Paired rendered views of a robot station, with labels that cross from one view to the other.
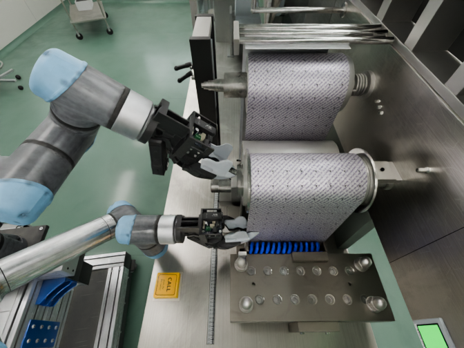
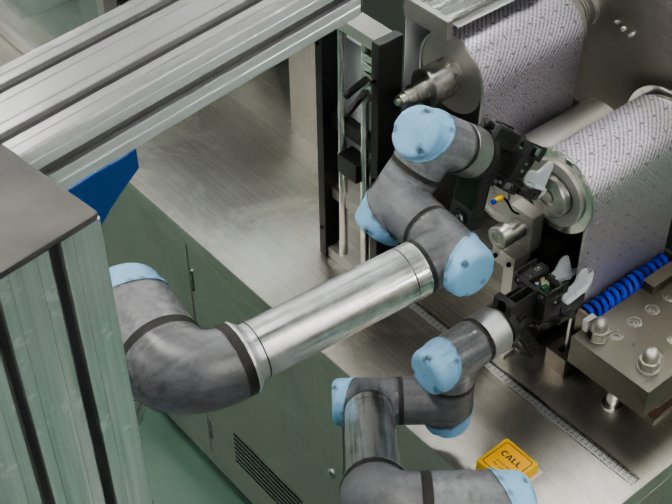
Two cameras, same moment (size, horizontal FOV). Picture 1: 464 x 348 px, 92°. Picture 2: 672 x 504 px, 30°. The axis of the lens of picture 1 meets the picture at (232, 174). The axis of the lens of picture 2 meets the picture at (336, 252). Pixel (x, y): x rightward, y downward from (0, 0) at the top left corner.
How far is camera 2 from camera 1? 158 cm
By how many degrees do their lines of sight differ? 28
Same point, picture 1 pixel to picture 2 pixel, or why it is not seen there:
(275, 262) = (634, 307)
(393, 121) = (654, 38)
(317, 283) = not seen: outside the picture
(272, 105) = (510, 84)
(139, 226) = (461, 339)
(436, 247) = not seen: outside the picture
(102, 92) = (466, 128)
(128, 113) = (484, 140)
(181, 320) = (571, 488)
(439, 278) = not seen: outside the picture
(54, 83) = (447, 134)
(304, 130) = (548, 102)
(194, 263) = (508, 421)
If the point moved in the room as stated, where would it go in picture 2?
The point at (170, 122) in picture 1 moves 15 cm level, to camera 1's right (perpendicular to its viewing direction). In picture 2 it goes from (507, 136) to (579, 95)
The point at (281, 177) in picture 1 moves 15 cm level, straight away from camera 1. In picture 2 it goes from (604, 154) to (560, 100)
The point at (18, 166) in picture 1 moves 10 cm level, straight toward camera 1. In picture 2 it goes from (456, 225) to (532, 219)
